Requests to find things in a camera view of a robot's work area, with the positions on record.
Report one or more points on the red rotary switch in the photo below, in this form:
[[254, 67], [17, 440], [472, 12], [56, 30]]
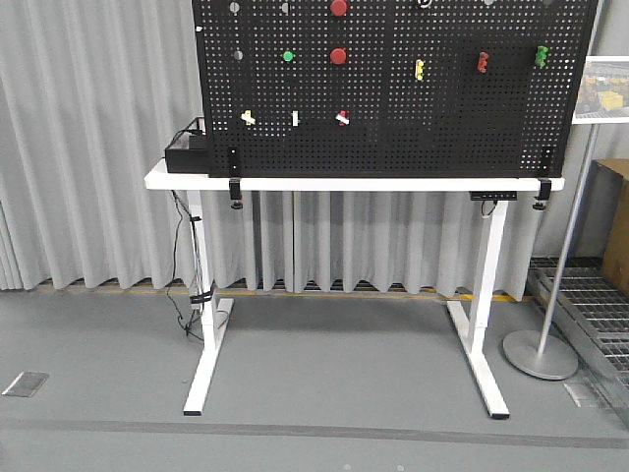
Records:
[[342, 118]]

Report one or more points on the yellow-white rotary switch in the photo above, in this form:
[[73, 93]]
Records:
[[248, 118]]

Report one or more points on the left black table clamp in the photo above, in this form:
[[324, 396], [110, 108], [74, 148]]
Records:
[[235, 175]]

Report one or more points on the black table clamp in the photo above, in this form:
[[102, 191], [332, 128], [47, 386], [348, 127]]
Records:
[[235, 175], [543, 176]]

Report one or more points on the black perforated pegboard panel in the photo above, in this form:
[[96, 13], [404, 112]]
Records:
[[455, 123]]

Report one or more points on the black electronics box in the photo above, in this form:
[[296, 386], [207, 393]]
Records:
[[187, 151]]

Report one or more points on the lower red mushroom button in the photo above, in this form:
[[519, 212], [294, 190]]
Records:
[[338, 56]]

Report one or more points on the red mushroom button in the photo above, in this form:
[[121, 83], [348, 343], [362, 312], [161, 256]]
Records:
[[338, 8], [338, 56]]

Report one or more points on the black table control panel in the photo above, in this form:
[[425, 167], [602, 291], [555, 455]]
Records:
[[493, 196]]

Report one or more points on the white height-adjustable table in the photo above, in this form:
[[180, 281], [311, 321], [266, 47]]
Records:
[[470, 325]]

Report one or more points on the upper red mushroom button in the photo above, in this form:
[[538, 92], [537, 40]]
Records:
[[338, 8]]

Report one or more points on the right black table clamp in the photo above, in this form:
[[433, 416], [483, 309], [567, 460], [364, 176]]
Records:
[[543, 176]]

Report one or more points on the silver sign stand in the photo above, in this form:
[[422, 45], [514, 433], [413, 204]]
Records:
[[539, 353]]

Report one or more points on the grey pleated curtain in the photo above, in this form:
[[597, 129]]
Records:
[[91, 94]]

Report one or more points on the metal floor grating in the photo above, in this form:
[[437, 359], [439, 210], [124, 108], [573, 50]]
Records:
[[589, 333]]

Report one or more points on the brown cardboard box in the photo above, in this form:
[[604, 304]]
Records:
[[614, 266]]

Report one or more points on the framed poster sign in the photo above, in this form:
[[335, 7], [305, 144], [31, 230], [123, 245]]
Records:
[[603, 92]]

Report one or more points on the silver floor hatch plate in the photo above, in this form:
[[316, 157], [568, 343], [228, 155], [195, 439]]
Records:
[[26, 384]]

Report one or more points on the yellow toggle switch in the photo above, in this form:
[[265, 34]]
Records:
[[420, 69]]

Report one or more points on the red toggle switch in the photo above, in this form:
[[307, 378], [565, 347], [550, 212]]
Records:
[[482, 62]]

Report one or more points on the green toggle switch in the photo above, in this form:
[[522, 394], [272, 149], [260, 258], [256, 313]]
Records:
[[541, 55]]

